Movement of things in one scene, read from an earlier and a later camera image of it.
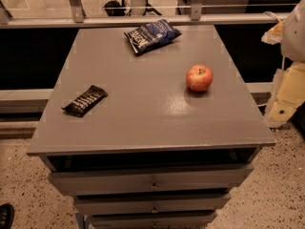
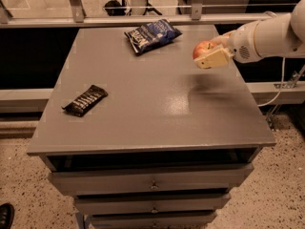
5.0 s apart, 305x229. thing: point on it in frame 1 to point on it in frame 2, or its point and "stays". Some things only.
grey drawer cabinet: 154,154 stays
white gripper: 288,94 to 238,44
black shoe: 7,216 stays
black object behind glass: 116,11 stays
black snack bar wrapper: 86,100 stays
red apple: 199,78 to 203,48
